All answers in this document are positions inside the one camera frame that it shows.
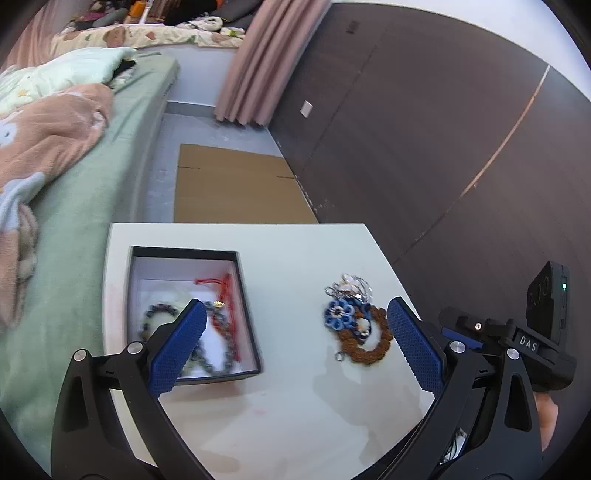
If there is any grey bead bracelet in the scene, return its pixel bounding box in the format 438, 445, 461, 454
196, 300, 237, 376

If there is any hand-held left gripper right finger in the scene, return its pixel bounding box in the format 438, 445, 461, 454
387, 296, 544, 480

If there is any pink curtain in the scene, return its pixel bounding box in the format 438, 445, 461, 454
215, 0, 331, 127

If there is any peach printed blanket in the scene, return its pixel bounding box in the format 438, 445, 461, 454
0, 83, 114, 326

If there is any blue flower ornament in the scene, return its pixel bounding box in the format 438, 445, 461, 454
322, 298, 370, 331

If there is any person's right hand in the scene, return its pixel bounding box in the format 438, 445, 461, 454
534, 391, 559, 453

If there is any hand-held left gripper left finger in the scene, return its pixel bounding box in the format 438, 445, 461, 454
51, 298, 218, 480

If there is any flat brown cardboard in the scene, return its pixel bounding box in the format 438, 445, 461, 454
174, 143, 319, 224

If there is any floral bedding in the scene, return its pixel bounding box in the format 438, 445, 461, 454
51, 17, 246, 52

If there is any dark bead bracelet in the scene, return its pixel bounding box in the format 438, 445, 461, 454
141, 302, 183, 344

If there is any silver chain jewelry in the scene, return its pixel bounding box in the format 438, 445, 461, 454
324, 273, 373, 305

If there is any light green quilt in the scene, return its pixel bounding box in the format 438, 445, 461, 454
0, 46, 136, 117

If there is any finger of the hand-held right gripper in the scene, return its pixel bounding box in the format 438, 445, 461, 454
441, 327, 483, 346

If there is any black jewelry box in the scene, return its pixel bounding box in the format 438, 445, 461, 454
126, 246, 262, 386

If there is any brown bead bracelet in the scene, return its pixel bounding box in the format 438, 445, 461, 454
336, 305, 394, 365

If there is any green bed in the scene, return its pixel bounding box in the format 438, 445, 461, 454
0, 55, 181, 467

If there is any red string bracelet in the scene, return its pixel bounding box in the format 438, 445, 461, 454
194, 273, 243, 363

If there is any pile of clutter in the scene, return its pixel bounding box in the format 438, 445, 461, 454
69, 0, 260, 28

